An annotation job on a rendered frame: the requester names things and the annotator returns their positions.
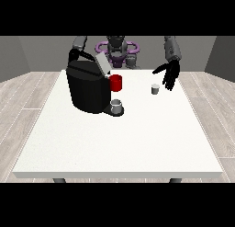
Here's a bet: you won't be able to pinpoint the grey robot trunk purple rings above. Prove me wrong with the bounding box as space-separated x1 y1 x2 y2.
95 36 142 71

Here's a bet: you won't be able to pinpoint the red pod holder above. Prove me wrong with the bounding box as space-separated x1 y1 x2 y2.
108 74 123 93

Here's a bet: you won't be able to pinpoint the small grey coffee pod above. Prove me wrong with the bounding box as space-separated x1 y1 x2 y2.
151 84 161 96

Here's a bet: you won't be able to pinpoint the pale grey machine lid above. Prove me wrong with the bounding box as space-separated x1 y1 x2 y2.
94 51 112 75

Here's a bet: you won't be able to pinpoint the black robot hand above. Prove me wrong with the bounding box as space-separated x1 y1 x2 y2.
151 59 181 92
68 48 95 66

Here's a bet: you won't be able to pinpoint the black coffee machine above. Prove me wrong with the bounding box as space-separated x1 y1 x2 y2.
65 59 126 118

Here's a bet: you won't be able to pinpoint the small grey cup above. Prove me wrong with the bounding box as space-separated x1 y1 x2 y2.
110 98 124 115

